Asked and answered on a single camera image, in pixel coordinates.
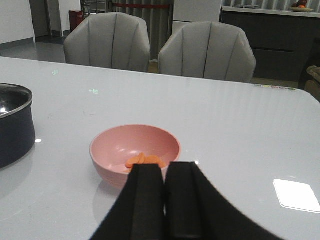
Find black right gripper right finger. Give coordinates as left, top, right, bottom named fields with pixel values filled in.
left=165, top=162, right=278, bottom=240

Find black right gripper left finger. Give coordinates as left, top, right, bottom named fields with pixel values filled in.
left=91, top=164, right=164, bottom=240

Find orange ham slices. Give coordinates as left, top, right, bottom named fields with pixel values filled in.
left=125, top=152, right=167, bottom=169

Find pink bowl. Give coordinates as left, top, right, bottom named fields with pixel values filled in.
left=89, top=124, right=182, bottom=189

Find coloured sticker strip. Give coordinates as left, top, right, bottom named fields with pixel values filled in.
left=253, top=84, right=297, bottom=91

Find dark blue saucepan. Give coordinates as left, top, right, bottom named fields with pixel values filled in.
left=0, top=83, right=36, bottom=168

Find right grey chair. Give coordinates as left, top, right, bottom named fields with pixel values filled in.
left=158, top=21, right=256, bottom=83

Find grey chair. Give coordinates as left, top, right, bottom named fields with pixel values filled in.
left=158, top=21, right=256, bottom=83
left=63, top=12, right=151, bottom=73

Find beige cushion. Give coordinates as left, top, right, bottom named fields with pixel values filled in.
left=304, top=65, right=320, bottom=101

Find left grey chair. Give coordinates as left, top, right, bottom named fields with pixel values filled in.
left=63, top=12, right=151, bottom=73

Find dark sideboard counter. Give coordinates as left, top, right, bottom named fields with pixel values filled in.
left=221, top=6, right=320, bottom=82

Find white cabinet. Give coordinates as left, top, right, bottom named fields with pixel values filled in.
left=172, top=0, right=222, bottom=34

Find red bin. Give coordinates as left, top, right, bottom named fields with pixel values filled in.
left=68, top=10, right=84, bottom=32

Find red barrier tape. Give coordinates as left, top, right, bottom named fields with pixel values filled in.
left=112, top=3, right=171, bottom=9

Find fruit bowl on counter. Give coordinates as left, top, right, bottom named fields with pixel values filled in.
left=289, top=0, right=313, bottom=13

